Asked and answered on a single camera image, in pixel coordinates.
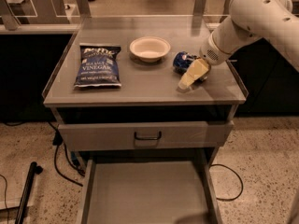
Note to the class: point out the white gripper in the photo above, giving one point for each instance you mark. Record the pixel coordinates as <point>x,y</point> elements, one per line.
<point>209,53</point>

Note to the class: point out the blue pepsi can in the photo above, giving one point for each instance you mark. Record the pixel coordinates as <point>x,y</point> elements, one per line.
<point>183,60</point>

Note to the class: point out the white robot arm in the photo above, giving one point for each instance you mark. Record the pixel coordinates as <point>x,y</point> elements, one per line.
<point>247,22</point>

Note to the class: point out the grey drawer cabinet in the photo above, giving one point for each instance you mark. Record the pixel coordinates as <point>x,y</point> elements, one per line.
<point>149,91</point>

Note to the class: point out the grey top drawer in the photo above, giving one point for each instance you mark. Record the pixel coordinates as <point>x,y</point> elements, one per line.
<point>145,135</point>

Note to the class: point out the open grey middle drawer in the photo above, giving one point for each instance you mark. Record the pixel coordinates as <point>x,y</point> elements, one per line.
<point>161,186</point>

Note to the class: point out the white paper bowl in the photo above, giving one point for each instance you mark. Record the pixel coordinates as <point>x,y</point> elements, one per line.
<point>149,49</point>

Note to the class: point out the blue vinegar chips bag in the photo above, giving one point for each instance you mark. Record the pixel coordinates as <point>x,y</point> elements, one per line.
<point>98,66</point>

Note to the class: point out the clear acrylic barrier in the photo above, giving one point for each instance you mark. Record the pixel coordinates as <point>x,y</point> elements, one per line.
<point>43,15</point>

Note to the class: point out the black pole on floor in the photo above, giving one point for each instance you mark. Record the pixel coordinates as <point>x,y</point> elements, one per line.
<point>34,170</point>

